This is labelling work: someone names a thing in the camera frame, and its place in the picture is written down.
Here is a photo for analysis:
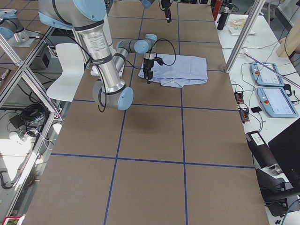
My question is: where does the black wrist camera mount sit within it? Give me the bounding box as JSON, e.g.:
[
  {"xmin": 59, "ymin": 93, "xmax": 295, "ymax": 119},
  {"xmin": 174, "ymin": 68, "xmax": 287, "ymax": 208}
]
[{"xmin": 154, "ymin": 57, "xmax": 164, "ymax": 66}]

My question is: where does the lower blue teach pendant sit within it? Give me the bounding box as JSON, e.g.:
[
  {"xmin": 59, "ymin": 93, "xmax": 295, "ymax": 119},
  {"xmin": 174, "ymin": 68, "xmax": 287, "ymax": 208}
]
[{"xmin": 256, "ymin": 87, "xmax": 299, "ymax": 118}]

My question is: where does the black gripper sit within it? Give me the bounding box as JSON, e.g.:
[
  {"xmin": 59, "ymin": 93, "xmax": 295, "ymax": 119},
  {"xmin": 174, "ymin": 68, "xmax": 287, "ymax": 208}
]
[
  {"xmin": 143, "ymin": 58, "xmax": 154, "ymax": 84},
  {"xmin": 161, "ymin": 0, "xmax": 172, "ymax": 23}
]

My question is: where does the black water bottle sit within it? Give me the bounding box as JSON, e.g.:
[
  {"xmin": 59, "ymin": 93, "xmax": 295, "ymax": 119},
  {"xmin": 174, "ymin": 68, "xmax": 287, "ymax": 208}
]
[{"xmin": 217, "ymin": 7, "xmax": 230, "ymax": 30}]

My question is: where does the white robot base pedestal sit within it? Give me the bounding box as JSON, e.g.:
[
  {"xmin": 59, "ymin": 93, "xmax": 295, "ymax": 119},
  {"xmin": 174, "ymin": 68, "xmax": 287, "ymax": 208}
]
[{"xmin": 90, "ymin": 65, "xmax": 125, "ymax": 78}]

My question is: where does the white plastic chair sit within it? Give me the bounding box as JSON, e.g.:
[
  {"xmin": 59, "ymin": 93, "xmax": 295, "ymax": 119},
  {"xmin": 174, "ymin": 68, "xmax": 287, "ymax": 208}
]
[{"xmin": 46, "ymin": 43, "xmax": 84, "ymax": 102}]

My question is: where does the upper blue teach pendant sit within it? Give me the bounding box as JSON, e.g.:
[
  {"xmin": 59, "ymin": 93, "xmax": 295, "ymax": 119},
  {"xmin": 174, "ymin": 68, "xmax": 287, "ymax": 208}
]
[{"xmin": 250, "ymin": 62, "xmax": 285, "ymax": 87}]

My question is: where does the aluminium frame post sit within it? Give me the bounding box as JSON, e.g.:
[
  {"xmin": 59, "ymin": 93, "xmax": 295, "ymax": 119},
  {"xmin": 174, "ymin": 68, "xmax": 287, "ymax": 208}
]
[{"xmin": 225, "ymin": 0, "xmax": 265, "ymax": 73}]

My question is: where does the blue striped button shirt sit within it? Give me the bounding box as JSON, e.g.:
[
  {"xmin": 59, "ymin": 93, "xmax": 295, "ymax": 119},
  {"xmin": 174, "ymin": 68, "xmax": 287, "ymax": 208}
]
[{"xmin": 152, "ymin": 54, "xmax": 208, "ymax": 88}]

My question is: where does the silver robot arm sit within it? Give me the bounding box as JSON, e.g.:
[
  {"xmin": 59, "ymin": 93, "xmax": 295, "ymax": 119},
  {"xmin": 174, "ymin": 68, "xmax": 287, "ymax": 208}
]
[
  {"xmin": 38, "ymin": 0, "xmax": 157, "ymax": 110},
  {"xmin": 140, "ymin": 0, "xmax": 173, "ymax": 23}
]

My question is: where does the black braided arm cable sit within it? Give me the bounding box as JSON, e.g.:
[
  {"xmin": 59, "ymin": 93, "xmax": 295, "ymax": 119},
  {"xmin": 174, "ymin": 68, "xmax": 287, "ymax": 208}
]
[{"xmin": 126, "ymin": 38, "xmax": 176, "ymax": 70}]

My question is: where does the metal reacher grabber tool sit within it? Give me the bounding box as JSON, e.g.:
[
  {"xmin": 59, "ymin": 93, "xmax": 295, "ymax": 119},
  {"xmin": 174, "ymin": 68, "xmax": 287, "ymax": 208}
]
[{"xmin": 242, "ymin": 48, "xmax": 300, "ymax": 89}]

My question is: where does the blue teach pendant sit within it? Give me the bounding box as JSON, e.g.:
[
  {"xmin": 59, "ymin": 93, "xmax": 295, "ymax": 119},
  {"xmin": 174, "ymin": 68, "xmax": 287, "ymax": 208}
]
[
  {"xmin": 256, "ymin": 87, "xmax": 299, "ymax": 118},
  {"xmin": 250, "ymin": 62, "xmax": 285, "ymax": 87}
]

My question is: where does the black cylinder with label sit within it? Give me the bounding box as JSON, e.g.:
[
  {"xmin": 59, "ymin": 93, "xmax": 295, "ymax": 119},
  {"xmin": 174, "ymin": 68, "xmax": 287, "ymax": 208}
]
[{"xmin": 245, "ymin": 131, "xmax": 277, "ymax": 168}]

